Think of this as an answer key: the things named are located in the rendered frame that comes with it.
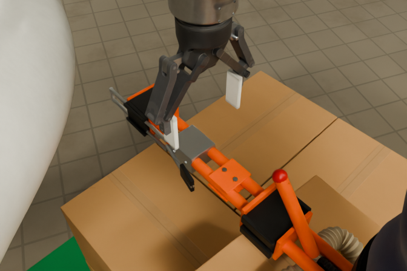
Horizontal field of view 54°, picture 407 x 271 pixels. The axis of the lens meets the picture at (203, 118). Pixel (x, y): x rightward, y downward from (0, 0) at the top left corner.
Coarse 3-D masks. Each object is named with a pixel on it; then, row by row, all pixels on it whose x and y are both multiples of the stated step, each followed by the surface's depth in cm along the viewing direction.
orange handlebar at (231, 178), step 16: (224, 160) 75; (208, 176) 72; (224, 176) 72; (240, 176) 72; (224, 192) 71; (256, 192) 71; (240, 208) 69; (320, 240) 64; (304, 256) 62; (336, 256) 62
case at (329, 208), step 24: (312, 192) 87; (336, 192) 87; (312, 216) 83; (336, 216) 83; (360, 216) 83; (240, 240) 79; (360, 240) 79; (216, 264) 76; (240, 264) 76; (264, 264) 76; (288, 264) 76
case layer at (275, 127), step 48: (288, 96) 165; (240, 144) 148; (288, 144) 148; (336, 144) 148; (96, 192) 133; (144, 192) 133; (192, 192) 133; (240, 192) 133; (384, 192) 133; (96, 240) 122; (144, 240) 122; (192, 240) 122
